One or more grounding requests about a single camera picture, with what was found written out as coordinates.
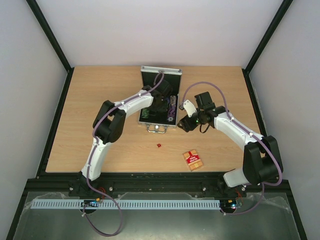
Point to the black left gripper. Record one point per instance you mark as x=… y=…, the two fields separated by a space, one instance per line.
x=163 y=108

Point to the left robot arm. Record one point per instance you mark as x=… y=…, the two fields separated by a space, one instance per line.
x=110 y=120

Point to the light blue cable duct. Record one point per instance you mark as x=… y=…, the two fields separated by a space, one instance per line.
x=78 y=204

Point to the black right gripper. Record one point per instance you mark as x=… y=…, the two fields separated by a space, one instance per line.
x=187 y=122

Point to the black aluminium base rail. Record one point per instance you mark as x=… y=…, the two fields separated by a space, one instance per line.
x=196 y=184

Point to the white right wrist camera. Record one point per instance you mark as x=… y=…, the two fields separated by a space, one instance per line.
x=189 y=107

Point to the red card deck box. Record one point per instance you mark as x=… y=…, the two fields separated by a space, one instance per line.
x=193 y=160

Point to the purple poker chip stack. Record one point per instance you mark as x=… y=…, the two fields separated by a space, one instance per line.
x=171 y=110

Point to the green poker chip stack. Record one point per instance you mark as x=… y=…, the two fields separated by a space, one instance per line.
x=145 y=113

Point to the aluminium poker case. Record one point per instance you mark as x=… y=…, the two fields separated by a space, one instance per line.
x=169 y=86

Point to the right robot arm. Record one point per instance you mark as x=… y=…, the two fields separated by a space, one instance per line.
x=261 y=154

